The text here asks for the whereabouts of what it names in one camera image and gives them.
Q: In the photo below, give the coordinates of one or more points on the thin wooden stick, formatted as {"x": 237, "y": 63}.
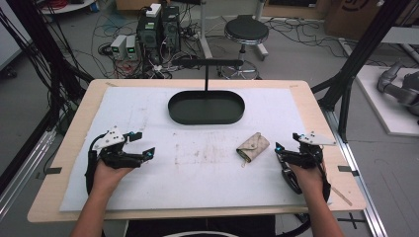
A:
{"x": 342, "y": 196}

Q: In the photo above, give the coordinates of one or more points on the white table mat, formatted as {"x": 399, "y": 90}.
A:
{"x": 184, "y": 184}

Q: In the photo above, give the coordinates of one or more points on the white round table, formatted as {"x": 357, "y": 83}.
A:
{"x": 66, "y": 6}

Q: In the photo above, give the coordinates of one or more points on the grey power supply unit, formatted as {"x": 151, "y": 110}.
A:
{"x": 118, "y": 46}
{"x": 131, "y": 47}

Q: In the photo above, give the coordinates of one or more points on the beige quilted key pouch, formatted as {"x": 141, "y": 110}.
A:
{"x": 253, "y": 147}

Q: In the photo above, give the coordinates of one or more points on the person's dark clothing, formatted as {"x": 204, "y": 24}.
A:
{"x": 201, "y": 225}

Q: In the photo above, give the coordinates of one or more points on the black round stool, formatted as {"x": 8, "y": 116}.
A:
{"x": 246, "y": 31}

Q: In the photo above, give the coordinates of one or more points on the person's right hand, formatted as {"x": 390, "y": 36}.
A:
{"x": 311, "y": 182}

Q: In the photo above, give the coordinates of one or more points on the person's left hand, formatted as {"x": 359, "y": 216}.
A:
{"x": 107, "y": 179}

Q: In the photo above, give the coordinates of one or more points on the cardboard box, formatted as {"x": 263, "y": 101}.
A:
{"x": 352, "y": 16}

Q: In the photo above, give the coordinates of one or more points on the white floor board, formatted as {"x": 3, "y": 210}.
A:
{"x": 385, "y": 112}

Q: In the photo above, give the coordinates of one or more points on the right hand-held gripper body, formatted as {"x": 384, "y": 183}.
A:
{"x": 309, "y": 154}

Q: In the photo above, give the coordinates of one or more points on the white box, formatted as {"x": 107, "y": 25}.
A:
{"x": 153, "y": 10}

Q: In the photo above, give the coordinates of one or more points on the black computer tower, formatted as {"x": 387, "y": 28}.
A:
{"x": 171, "y": 29}
{"x": 149, "y": 36}

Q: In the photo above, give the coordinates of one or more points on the black oval tray hanger stand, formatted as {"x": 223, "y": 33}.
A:
{"x": 206, "y": 108}

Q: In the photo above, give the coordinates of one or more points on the black tape cross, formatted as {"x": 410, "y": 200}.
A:
{"x": 351, "y": 220}

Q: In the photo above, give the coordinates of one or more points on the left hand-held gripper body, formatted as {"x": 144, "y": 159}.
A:
{"x": 110, "y": 140}

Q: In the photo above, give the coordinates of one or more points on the aluminium rail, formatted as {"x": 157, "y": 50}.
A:
{"x": 23, "y": 174}
{"x": 355, "y": 164}

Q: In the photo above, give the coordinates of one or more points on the black tape piece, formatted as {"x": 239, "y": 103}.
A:
{"x": 347, "y": 169}
{"x": 52, "y": 171}

